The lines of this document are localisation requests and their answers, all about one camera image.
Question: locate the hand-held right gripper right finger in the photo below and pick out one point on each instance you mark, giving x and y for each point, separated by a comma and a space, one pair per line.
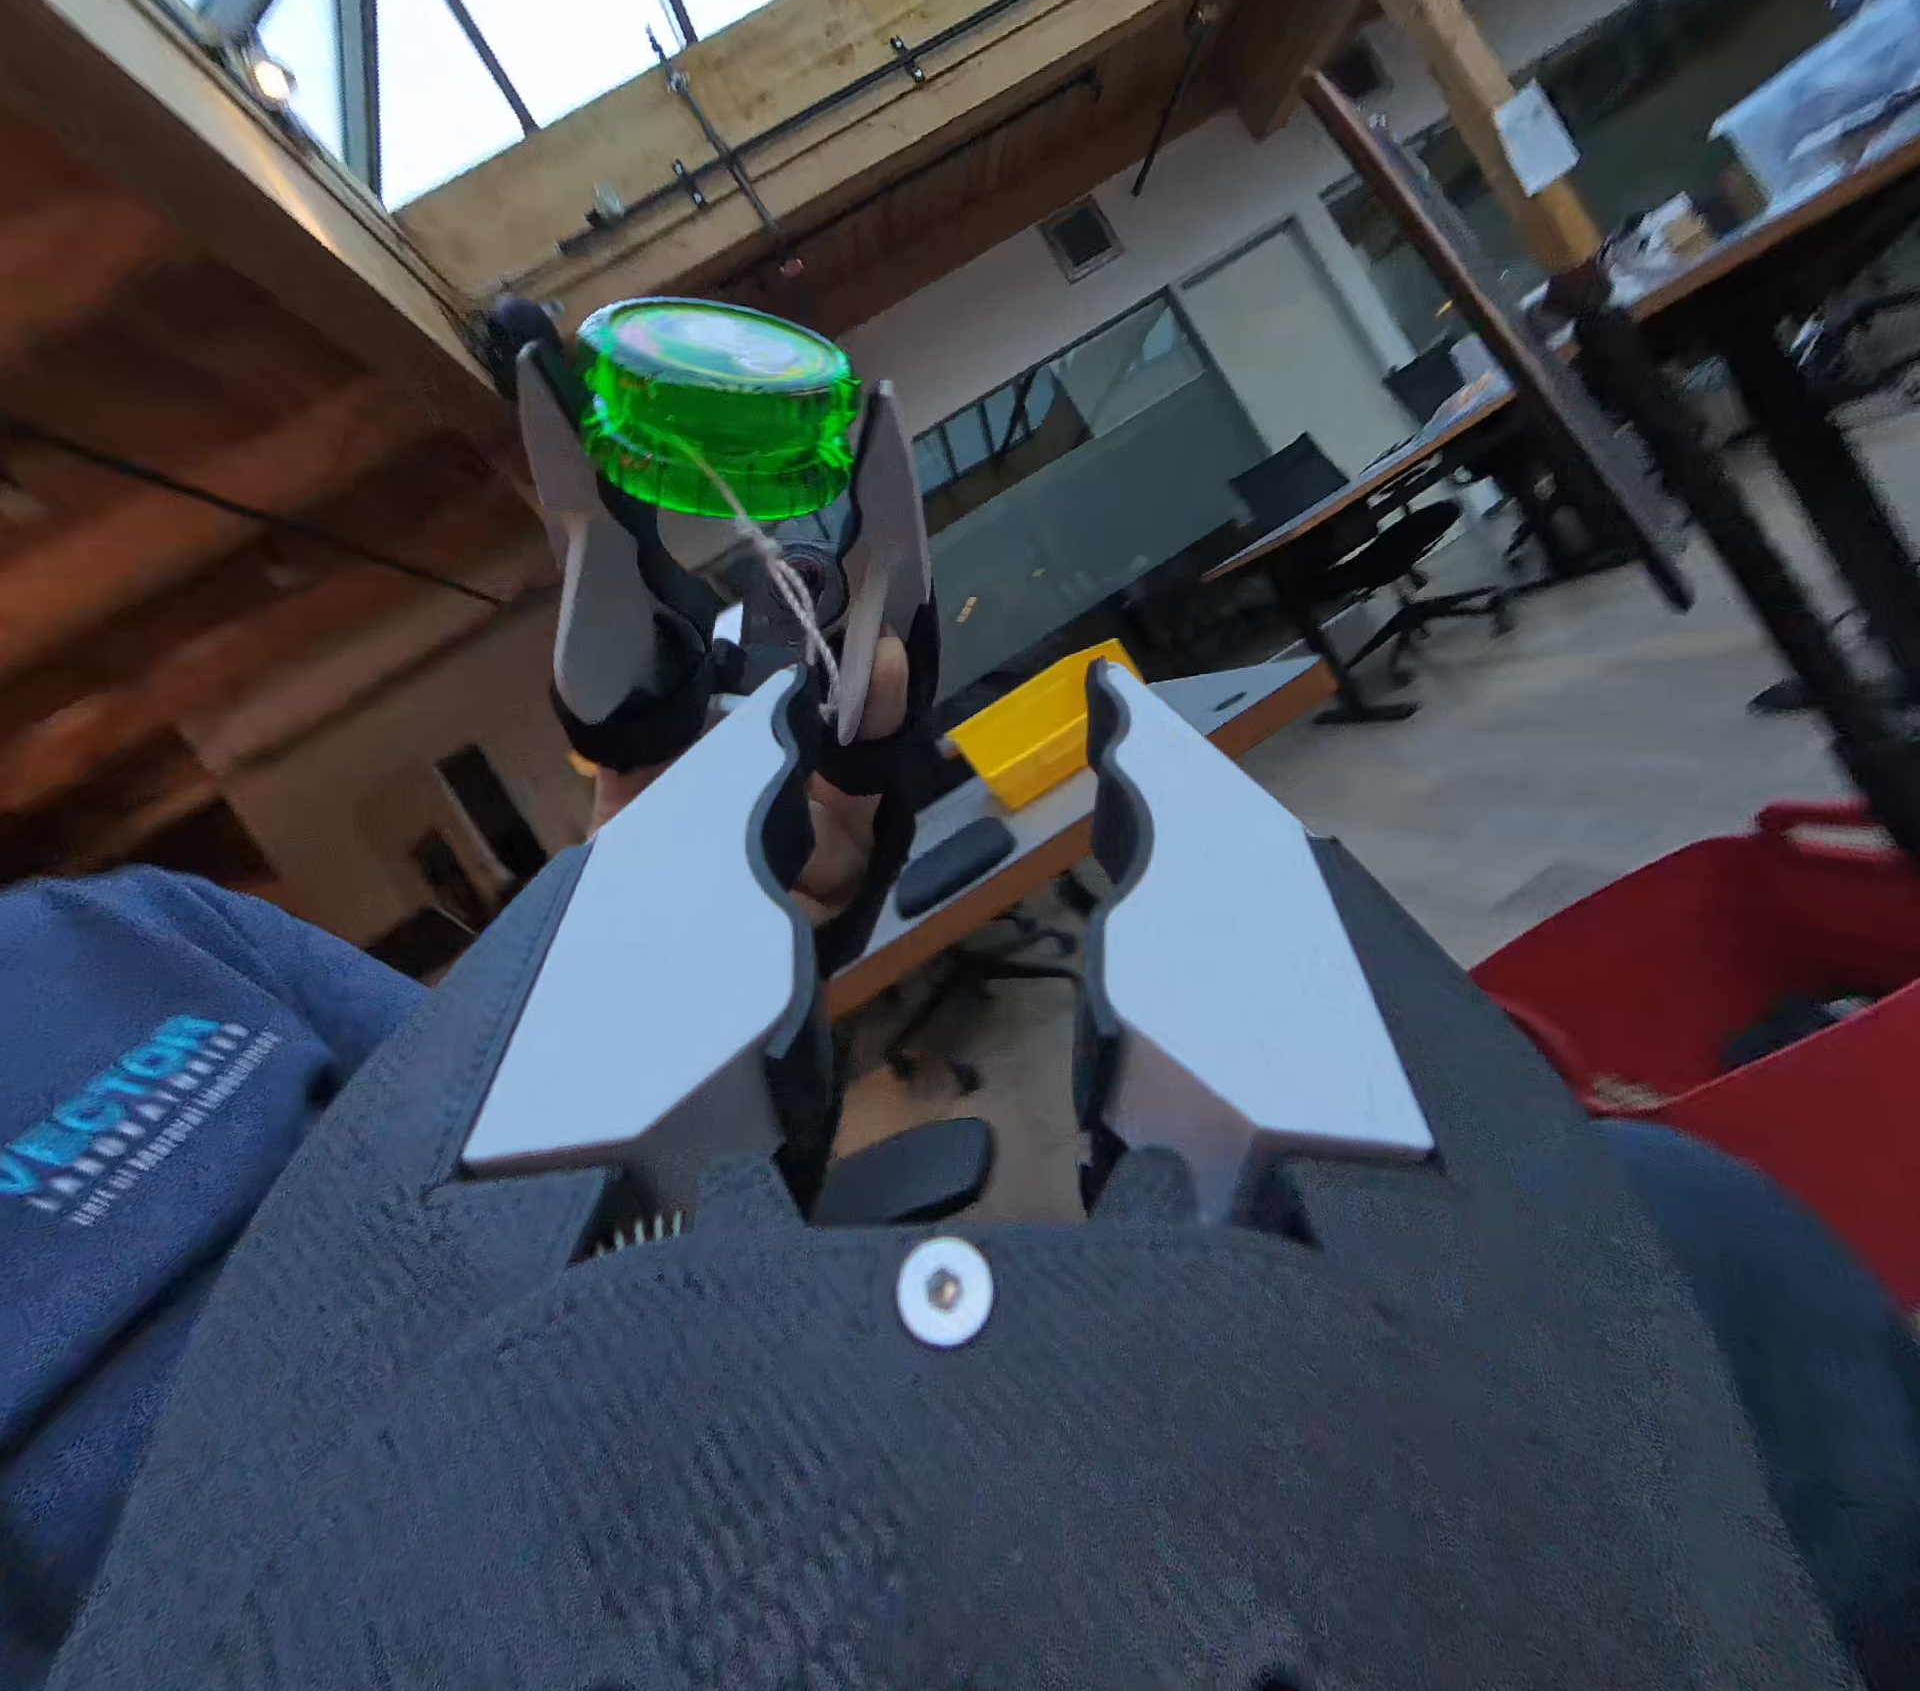
1245, 957

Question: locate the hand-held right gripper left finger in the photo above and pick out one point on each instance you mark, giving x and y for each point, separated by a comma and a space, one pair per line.
660, 957

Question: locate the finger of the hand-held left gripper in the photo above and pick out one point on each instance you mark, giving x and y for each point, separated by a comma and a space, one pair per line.
889, 553
592, 613

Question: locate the green transparent yoyo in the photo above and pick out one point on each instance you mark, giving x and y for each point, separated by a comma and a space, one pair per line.
704, 417

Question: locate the person's left hand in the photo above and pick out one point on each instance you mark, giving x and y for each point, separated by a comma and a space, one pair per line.
836, 853

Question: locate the yellow plastic bin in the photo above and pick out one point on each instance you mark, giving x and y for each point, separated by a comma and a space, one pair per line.
1034, 725

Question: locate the white table with wooden edge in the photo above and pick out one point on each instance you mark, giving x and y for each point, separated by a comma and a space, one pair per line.
1214, 703

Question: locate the black round ceiling speaker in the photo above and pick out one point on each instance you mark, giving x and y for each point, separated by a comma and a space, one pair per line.
507, 335

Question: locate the black office chair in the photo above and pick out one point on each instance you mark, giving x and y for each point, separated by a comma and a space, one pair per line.
960, 867

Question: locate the red plastic bin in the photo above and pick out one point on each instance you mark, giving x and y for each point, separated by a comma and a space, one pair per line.
1724, 973

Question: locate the black conduit pipe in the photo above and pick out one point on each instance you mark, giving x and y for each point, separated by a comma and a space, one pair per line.
900, 57

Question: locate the long wooden-edged table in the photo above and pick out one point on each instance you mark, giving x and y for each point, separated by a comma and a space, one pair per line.
1410, 447

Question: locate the person's blue sweater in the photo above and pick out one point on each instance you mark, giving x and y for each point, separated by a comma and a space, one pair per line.
135, 1063

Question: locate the small ceiling spotlight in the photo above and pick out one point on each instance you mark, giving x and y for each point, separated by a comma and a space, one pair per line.
272, 79

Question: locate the white paper sign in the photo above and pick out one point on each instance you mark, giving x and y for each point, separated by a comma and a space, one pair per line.
1537, 139

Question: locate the tall dark-framed table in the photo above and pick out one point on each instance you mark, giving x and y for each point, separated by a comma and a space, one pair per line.
1651, 267

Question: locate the square wall vent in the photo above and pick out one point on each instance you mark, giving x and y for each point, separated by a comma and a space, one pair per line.
1082, 239

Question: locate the wooden support post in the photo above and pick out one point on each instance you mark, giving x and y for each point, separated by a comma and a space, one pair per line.
1478, 71

